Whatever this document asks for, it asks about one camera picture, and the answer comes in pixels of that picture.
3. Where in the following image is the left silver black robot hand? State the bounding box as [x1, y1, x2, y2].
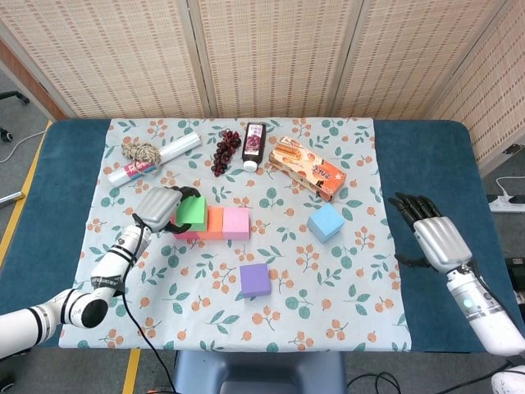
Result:
[134, 185, 202, 236]

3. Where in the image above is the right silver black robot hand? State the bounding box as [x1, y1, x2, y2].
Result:
[388, 192, 473, 274]

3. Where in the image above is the green block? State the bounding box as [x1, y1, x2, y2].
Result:
[175, 195, 208, 233]

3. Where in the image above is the magenta block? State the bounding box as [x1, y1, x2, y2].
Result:
[170, 215, 200, 241]

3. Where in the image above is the orange block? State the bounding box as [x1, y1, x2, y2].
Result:
[196, 206, 226, 241]

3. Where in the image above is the pink block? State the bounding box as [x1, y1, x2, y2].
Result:
[221, 207, 252, 241]

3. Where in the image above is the light blue block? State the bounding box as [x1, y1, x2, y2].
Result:
[307, 203, 345, 244]

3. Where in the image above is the purple block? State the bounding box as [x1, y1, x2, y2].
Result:
[240, 263, 272, 299]

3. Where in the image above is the beige twine bundle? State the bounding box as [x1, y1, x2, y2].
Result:
[121, 141, 162, 176]

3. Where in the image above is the clear plastic wrap roll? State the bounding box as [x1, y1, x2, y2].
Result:
[107, 131, 202, 189]

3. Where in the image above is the white power strip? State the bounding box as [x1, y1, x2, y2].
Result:
[487, 195, 525, 213]

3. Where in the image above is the black equipment box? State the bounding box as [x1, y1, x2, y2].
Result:
[506, 256, 525, 305]

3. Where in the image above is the dark red grape bunch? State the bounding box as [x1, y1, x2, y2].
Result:
[210, 129, 242, 178]

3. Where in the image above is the dark grape juice bottle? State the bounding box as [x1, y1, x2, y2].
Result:
[241, 121, 267, 172]

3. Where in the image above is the grey metal bar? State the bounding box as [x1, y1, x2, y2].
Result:
[0, 190, 26, 206]

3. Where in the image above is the orange biscuit box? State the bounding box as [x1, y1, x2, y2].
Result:
[267, 135, 348, 203]

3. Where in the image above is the floral fruit print tablecloth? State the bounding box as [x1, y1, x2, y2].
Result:
[58, 117, 413, 353]

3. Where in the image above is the woven bamboo folding screen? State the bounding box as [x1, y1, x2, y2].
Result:
[0, 0, 525, 173]

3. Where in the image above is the black office chair base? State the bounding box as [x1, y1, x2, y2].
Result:
[0, 90, 30, 143]

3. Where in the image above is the white charger cable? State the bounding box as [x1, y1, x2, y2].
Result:
[495, 176, 525, 198]

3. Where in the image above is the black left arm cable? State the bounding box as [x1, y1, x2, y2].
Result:
[121, 223, 177, 394]

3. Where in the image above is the black floor cable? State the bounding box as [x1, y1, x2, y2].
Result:
[346, 371, 401, 394]

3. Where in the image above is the white floor cable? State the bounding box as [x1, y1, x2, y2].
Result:
[0, 130, 48, 163]

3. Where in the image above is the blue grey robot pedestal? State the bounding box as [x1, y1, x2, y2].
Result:
[171, 350, 348, 394]

